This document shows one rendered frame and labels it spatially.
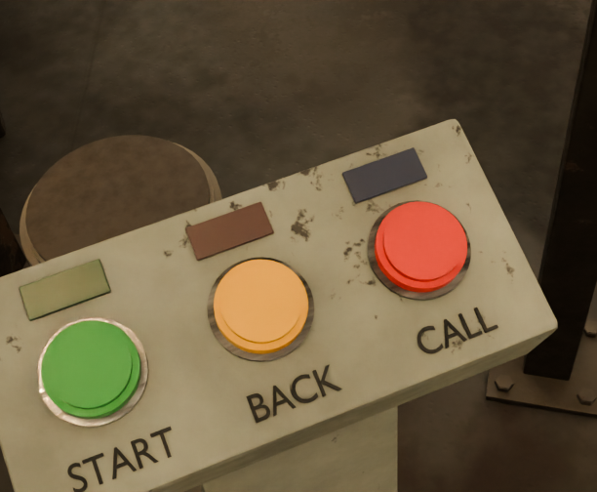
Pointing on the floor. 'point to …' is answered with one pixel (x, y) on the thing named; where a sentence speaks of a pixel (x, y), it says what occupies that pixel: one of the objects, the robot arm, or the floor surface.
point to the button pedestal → (423, 303)
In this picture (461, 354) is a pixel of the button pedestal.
